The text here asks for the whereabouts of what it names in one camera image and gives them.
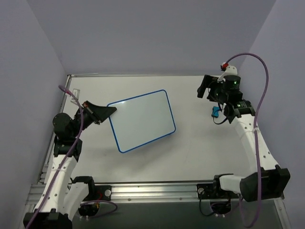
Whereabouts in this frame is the purple cable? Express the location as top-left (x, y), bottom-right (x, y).
top-left (226, 52), bottom-right (270, 229)
top-left (23, 85), bottom-right (84, 229)

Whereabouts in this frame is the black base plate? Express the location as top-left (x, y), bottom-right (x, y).
top-left (92, 185), bottom-right (112, 201)
top-left (196, 183), bottom-right (224, 199)

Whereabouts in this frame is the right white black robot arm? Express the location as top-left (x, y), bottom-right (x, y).
top-left (197, 75), bottom-right (290, 202)

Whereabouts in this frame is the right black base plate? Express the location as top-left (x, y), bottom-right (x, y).
top-left (196, 183), bottom-right (224, 199)

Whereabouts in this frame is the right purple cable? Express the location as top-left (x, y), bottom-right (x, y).
top-left (226, 52), bottom-right (270, 229)

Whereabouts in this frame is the blue whiteboard eraser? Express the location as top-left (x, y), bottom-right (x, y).
top-left (212, 106), bottom-right (221, 118)

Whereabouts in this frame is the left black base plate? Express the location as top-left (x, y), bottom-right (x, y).
top-left (92, 185), bottom-right (112, 201)

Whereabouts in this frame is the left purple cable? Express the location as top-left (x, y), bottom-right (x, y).
top-left (23, 85), bottom-right (84, 229)

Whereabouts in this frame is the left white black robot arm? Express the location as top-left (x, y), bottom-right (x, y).
top-left (23, 101), bottom-right (117, 229)

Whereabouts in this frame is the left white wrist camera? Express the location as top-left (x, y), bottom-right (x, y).
top-left (71, 89), bottom-right (80, 104)

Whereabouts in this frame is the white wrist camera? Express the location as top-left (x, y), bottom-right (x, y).
top-left (71, 89), bottom-right (80, 104)
top-left (217, 62), bottom-right (238, 82)

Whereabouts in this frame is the right black cable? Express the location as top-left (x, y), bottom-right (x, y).
top-left (213, 102), bottom-right (231, 125)

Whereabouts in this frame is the aluminium front rail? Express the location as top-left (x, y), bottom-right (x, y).
top-left (26, 180), bottom-right (284, 203)

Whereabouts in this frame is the blue framed whiteboard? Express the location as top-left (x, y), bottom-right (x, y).
top-left (107, 89), bottom-right (176, 154)

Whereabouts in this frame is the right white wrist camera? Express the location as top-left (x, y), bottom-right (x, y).
top-left (217, 62), bottom-right (238, 82)

